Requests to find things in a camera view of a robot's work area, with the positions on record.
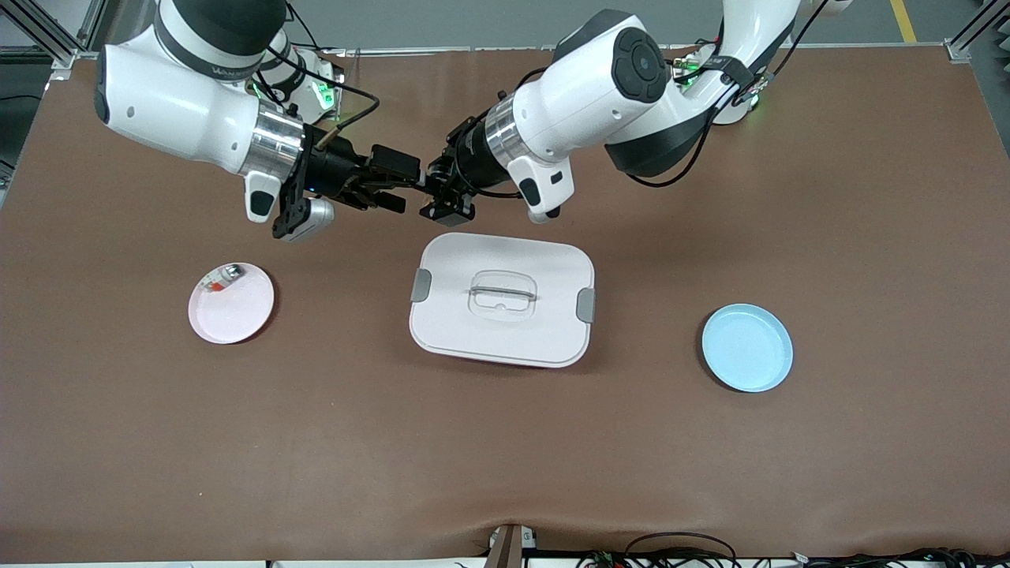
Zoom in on black cable bundle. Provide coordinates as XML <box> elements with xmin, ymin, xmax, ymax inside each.
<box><xmin>576</xmin><ymin>532</ymin><xmax>1010</xmax><ymax>568</ymax></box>

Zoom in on light blue round plate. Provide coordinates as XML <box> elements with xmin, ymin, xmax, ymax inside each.
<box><xmin>701</xmin><ymin>304</ymin><xmax>794</xmax><ymax>394</ymax></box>

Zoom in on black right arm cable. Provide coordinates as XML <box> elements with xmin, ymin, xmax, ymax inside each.
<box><xmin>264</xmin><ymin>43</ymin><xmax>381</xmax><ymax>151</ymax></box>

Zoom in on pink round plate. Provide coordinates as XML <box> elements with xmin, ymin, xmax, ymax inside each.
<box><xmin>188</xmin><ymin>262</ymin><xmax>276</xmax><ymax>346</ymax></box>

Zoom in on brown table mat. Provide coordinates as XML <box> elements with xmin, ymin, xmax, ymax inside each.
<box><xmin>0</xmin><ymin>46</ymin><xmax>1010</xmax><ymax>562</ymax></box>

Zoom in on white lidded box grey clips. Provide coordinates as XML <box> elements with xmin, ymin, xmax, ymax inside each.
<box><xmin>409</xmin><ymin>232</ymin><xmax>597</xmax><ymax>369</ymax></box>

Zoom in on brown and grey bracket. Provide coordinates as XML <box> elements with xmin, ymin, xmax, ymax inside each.
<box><xmin>483</xmin><ymin>523</ymin><xmax>539</xmax><ymax>568</ymax></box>

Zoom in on silver table edge rail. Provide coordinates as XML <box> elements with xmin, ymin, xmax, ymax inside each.
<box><xmin>75</xmin><ymin>45</ymin><xmax>960</xmax><ymax>58</ymax></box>

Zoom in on aluminium frame post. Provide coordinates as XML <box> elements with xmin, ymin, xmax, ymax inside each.
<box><xmin>0</xmin><ymin>0</ymin><xmax>107</xmax><ymax>72</ymax></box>
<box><xmin>947</xmin><ymin>0</ymin><xmax>1010</xmax><ymax>64</ymax></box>

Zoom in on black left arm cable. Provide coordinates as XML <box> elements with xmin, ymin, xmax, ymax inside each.
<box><xmin>517</xmin><ymin>0</ymin><xmax>833</xmax><ymax>189</ymax></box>

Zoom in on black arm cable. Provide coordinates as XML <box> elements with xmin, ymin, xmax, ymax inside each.
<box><xmin>264</xmin><ymin>43</ymin><xmax>381</xmax><ymax>151</ymax></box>
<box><xmin>517</xmin><ymin>0</ymin><xmax>833</xmax><ymax>189</ymax></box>

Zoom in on red white silver switch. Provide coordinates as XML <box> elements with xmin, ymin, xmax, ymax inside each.
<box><xmin>197</xmin><ymin>265</ymin><xmax>246</xmax><ymax>294</ymax></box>

